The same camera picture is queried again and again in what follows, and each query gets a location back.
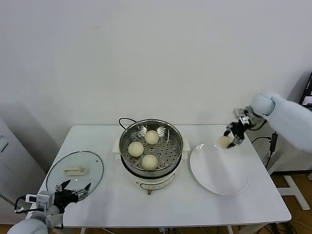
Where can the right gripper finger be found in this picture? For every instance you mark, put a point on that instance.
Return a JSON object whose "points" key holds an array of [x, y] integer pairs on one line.
{"points": [[238, 141], [228, 130]]}

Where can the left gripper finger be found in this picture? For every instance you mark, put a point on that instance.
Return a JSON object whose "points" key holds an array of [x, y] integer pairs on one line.
{"points": [[83, 192], [61, 187]]}

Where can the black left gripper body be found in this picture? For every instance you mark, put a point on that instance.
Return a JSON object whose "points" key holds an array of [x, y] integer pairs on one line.
{"points": [[64, 198]]}

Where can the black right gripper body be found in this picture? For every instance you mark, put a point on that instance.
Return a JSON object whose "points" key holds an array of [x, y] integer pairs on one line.
{"points": [[238, 129]]}

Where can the round white steamed baozi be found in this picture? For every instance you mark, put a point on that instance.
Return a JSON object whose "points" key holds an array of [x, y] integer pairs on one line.
{"points": [[149, 162], [135, 149], [151, 137], [224, 142]]}

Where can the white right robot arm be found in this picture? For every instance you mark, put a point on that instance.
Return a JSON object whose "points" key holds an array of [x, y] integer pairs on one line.
{"points": [[287, 117]]}

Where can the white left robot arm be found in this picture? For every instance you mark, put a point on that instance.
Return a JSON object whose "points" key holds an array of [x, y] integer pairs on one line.
{"points": [[26, 226]]}

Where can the perforated steel steamer basket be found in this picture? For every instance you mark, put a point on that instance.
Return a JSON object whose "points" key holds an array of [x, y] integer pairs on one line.
{"points": [[168, 153]]}

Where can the round glass pot lid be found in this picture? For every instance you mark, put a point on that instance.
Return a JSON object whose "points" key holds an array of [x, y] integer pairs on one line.
{"points": [[93, 170]]}

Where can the black power adapter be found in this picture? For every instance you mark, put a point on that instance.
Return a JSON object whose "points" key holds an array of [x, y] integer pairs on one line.
{"points": [[273, 142]]}

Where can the large white round plate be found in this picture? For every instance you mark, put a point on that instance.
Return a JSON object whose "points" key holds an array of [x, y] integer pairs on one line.
{"points": [[214, 170]]}

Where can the white table leg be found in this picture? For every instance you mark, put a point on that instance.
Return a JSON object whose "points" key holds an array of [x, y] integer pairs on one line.
{"points": [[83, 230], [230, 230]]}

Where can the white side desk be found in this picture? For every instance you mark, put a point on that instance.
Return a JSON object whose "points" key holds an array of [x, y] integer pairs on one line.
{"points": [[285, 165]]}

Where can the white electric cooker base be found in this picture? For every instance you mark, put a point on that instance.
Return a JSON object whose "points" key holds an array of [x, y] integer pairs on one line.
{"points": [[154, 181]]}

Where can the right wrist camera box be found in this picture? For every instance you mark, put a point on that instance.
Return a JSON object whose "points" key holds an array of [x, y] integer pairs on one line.
{"points": [[241, 114]]}

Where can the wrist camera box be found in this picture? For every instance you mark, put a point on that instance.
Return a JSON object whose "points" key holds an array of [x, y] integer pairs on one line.
{"points": [[241, 114], [42, 198]]}

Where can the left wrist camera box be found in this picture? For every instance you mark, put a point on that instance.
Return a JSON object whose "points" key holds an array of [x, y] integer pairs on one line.
{"points": [[42, 198]]}

